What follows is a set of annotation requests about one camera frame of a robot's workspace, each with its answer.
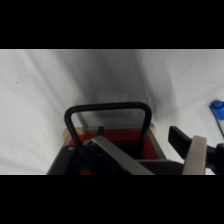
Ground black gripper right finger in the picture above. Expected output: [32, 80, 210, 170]
[167, 125, 224, 176]

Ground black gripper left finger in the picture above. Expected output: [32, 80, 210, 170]
[46, 135, 155, 176]

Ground red basket with black handle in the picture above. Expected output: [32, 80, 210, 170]
[62, 101, 168, 176]

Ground blue marker pen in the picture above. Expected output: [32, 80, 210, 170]
[208, 99, 224, 140]

